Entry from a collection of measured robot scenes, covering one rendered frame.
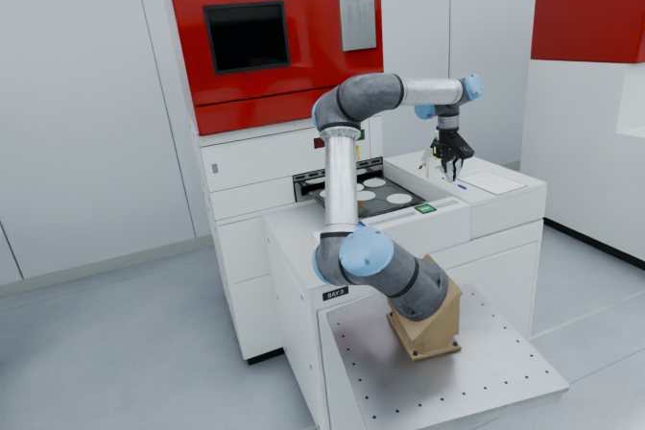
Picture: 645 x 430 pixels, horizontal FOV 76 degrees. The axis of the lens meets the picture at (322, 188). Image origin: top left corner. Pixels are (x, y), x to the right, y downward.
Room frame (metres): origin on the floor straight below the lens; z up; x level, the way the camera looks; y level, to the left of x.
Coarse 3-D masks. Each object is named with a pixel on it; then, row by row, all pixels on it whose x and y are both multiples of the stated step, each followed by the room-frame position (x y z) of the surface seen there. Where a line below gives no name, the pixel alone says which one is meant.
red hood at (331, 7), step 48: (192, 0) 1.59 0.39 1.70; (240, 0) 1.64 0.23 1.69; (288, 0) 1.70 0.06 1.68; (336, 0) 1.76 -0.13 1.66; (192, 48) 1.58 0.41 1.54; (240, 48) 1.64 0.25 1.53; (288, 48) 1.69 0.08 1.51; (336, 48) 1.76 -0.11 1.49; (192, 96) 1.57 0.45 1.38; (240, 96) 1.62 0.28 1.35; (288, 96) 1.69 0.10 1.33
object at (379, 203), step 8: (384, 184) 1.70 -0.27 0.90; (392, 184) 1.69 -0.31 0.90; (312, 192) 1.70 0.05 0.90; (320, 192) 1.69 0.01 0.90; (376, 192) 1.63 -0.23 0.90; (384, 192) 1.62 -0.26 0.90; (392, 192) 1.61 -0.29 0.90; (400, 192) 1.60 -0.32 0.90; (408, 192) 1.59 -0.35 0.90; (320, 200) 1.61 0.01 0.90; (368, 200) 1.55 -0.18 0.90; (376, 200) 1.54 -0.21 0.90; (384, 200) 1.53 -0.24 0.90; (416, 200) 1.50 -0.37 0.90; (360, 208) 1.48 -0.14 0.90; (368, 208) 1.47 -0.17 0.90; (376, 208) 1.46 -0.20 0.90; (384, 208) 1.45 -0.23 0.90
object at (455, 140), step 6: (456, 132) 1.44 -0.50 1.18; (450, 138) 1.41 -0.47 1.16; (456, 138) 1.41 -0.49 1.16; (462, 138) 1.41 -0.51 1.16; (450, 144) 1.41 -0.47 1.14; (456, 144) 1.39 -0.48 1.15; (462, 144) 1.39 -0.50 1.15; (456, 150) 1.38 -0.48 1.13; (462, 150) 1.36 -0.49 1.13; (468, 150) 1.36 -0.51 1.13; (462, 156) 1.36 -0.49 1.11; (468, 156) 1.35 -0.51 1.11
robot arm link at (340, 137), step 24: (336, 96) 1.10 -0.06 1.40; (336, 120) 1.09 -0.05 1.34; (360, 120) 1.08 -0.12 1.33; (336, 144) 1.07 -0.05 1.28; (336, 168) 1.03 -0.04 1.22; (336, 192) 0.99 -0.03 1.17; (336, 216) 0.96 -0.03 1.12; (336, 240) 0.91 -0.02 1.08; (312, 264) 0.94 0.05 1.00; (336, 264) 0.86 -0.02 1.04
